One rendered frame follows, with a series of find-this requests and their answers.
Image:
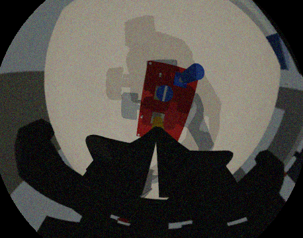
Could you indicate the red circuit board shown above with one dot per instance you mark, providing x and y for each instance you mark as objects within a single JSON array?
[{"x": 167, "y": 97}]

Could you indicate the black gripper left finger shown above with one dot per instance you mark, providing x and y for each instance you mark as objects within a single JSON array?
[{"x": 136, "y": 155}]

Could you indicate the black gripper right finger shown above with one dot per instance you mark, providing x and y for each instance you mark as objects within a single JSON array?
[{"x": 174, "y": 161}]

